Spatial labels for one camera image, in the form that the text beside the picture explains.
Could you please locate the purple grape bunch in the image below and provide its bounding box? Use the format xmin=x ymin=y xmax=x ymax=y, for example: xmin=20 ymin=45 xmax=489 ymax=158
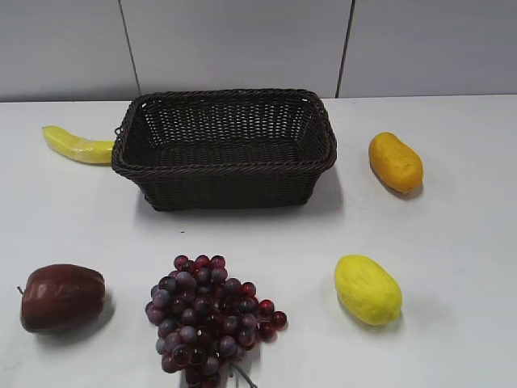
xmin=145 ymin=255 xmax=288 ymax=387

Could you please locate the black woven basket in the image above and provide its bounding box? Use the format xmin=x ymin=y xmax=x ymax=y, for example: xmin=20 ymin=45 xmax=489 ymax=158
xmin=111 ymin=89 xmax=337 ymax=212

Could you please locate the orange mango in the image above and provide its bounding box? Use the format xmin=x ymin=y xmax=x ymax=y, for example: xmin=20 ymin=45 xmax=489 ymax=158
xmin=368 ymin=133 xmax=423 ymax=194

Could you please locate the yellow lemon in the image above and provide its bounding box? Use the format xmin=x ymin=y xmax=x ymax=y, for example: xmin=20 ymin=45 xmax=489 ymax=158
xmin=334 ymin=255 xmax=402 ymax=326

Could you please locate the yellow banana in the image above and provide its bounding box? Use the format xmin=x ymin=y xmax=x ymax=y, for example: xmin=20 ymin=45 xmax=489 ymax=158
xmin=43 ymin=125 xmax=114 ymax=165

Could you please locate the red apple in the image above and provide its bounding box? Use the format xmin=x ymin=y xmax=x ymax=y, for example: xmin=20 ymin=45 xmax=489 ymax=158
xmin=20 ymin=264 xmax=106 ymax=335

